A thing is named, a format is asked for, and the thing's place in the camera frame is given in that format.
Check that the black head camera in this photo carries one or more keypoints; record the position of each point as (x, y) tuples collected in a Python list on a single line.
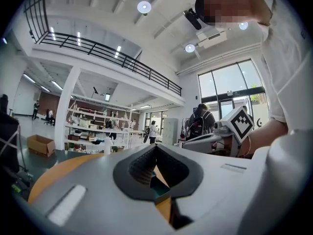
[(193, 18)]

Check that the black equipment stand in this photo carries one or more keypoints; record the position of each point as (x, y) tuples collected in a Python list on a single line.
[(8, 141)]

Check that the person's head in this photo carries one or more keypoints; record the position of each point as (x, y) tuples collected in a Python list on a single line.
[(232, 4)]

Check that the white shelving unit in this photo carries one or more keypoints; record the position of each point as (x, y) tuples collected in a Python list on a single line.
[(97, 128)]

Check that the white ceiling air conditioner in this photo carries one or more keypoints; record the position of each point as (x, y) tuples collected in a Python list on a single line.
[(211, 38)]

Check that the open cardboard box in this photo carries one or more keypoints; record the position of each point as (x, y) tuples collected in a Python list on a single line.
[(40, 144)]

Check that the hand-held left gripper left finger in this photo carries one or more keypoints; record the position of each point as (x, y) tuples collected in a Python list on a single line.
[(122, 175)]

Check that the teal box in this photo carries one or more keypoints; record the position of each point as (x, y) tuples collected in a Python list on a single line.
[(160, 188)]

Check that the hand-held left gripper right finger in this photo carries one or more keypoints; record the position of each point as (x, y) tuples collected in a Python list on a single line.
[(185, 177)]

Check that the white spray bottle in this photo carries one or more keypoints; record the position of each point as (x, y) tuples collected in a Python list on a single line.
[(107, 146)]

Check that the round ceiling lamp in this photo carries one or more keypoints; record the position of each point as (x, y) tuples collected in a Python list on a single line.
[(243, 25), (144, 7), (190, 48)]

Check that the person's white shirt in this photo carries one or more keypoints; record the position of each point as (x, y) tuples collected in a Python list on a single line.
[(288, 57)]

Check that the grey metal lockers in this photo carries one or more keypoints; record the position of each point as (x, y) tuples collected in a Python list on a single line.
[(170, 131)]

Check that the glass entrance door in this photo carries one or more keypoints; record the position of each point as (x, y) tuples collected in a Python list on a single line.
[(232, 89)]

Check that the person's right forearm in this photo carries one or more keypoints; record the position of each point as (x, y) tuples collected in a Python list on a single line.
[(264, 136)]

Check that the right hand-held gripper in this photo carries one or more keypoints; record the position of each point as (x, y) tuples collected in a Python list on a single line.
[(240, 125)]

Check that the black balcony railing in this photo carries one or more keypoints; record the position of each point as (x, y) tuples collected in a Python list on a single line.
[(110, 55)]

